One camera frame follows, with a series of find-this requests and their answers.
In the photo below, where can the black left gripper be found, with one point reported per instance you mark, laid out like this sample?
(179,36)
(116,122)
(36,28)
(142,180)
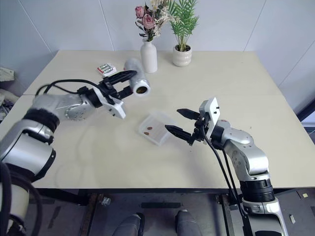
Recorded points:
(110,89)

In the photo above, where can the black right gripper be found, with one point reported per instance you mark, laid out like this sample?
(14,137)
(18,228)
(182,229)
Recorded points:
(200,131)

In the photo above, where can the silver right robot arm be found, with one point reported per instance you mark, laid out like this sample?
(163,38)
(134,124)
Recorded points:
(238,137)

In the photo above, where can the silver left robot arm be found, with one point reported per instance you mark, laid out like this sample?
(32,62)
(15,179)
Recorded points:
(71,108)

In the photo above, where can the clear plastic box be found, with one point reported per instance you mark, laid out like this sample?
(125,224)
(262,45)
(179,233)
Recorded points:
(157,134)

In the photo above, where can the pack of green batteries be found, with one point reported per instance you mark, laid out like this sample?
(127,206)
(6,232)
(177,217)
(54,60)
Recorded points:
(105,68)

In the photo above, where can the white ceramic vase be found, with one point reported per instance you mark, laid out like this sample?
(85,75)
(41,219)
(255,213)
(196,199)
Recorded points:
(148,59)

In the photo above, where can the white ribbed plant pot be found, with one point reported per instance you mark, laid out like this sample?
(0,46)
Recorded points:
(182,59)

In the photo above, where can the dried pink flower bouquet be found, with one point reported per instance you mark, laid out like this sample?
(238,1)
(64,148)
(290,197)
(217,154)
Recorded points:
(147,19)

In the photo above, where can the green palm plant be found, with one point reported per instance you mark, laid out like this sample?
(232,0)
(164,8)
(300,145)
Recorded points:
(183,24)

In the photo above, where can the rusty metal bar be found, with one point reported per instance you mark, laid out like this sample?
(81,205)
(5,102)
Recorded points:
(225,214)
(89,211)

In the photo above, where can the small metal fitting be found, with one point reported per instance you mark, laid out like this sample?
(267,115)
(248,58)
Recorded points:
(105,201)

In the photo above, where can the beige clutter item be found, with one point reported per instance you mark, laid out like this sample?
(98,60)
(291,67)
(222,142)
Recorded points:
(6,73)

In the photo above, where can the black slanted metal bar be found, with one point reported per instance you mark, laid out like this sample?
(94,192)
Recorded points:
(308,109)

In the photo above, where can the small grey floor item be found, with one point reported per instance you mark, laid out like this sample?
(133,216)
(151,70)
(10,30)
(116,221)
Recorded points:
(292,218)

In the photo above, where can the black floor tape strip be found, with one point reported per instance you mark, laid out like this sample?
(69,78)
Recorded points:
(55,216)

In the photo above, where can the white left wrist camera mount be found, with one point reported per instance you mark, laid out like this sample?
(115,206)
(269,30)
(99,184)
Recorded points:
(118,109)

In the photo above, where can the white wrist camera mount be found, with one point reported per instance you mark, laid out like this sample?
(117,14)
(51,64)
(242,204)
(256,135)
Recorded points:
(211,115)
(118,109)

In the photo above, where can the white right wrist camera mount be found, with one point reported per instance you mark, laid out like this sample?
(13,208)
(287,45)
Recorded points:
(211,115)

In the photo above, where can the black metal table frame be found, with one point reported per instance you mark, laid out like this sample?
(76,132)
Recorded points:
(64,195)

